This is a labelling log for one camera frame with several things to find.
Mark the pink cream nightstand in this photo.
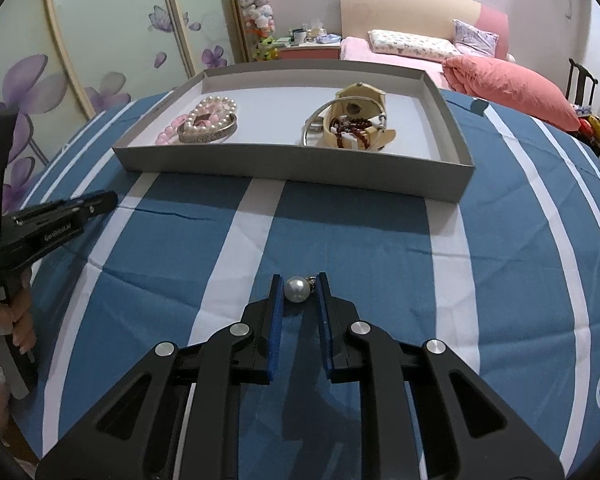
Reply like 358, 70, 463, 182
272, 37, 340, 60

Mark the bed with pink sheet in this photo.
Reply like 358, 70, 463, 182
339, 34, 481, 92

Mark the cream and pink headboard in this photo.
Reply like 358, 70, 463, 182
339, 0, 509, 60

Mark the person's left hand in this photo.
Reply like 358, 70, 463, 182
0, 269, 36, 354

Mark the plush toy hanging tower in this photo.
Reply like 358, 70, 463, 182
238, 0, 277, 62

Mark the dark red bead bracelet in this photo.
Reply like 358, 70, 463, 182
328, 114, 382, 150

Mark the dark wooden chair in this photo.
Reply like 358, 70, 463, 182
565, 58, 598, 106

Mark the folded salmon pink duvet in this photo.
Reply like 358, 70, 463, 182
442, 55, 580, 132

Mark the pearl earring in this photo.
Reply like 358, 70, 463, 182
284, 276, 316, 304

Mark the purple patterned pillow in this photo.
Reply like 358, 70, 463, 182
453, 20, 500, 58

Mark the pink bead bracelet with charm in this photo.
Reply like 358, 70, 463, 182
154, 112, 221, 146

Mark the blue white striped cloth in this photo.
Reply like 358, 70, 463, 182
12, 92, 600, 472

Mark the white pearl bracelet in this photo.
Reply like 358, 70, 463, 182
183, 94, 238, 136

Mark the grey cardboard tray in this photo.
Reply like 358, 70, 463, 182
114, 60, 475, 203

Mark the silver charm bracelet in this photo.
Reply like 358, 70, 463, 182
299, 96, 387, 148

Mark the white floral pillow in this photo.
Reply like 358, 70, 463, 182
368, 29, 460, 63

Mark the sliding wardrobe with flower print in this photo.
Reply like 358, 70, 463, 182
0, 0, 240, 211

